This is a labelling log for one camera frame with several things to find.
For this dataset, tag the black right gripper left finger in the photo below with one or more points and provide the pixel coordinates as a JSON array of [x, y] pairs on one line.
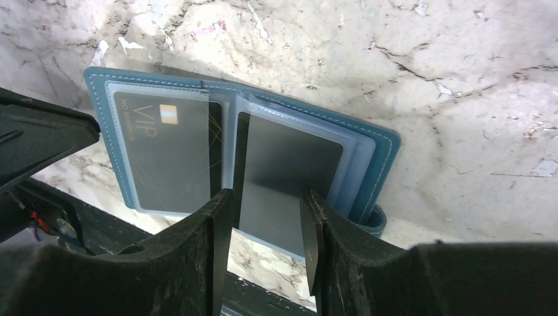
[[179, 271]]

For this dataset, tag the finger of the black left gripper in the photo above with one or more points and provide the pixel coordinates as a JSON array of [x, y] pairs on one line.
[[36, 134]]

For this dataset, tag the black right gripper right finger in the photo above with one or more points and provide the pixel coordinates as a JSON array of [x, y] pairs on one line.
[[352, 272]]

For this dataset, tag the blue card holder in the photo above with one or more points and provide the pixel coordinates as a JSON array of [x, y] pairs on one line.
[[368, 150]]

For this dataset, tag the black mounting rail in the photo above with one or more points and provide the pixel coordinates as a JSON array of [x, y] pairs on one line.
[[36, 213]]

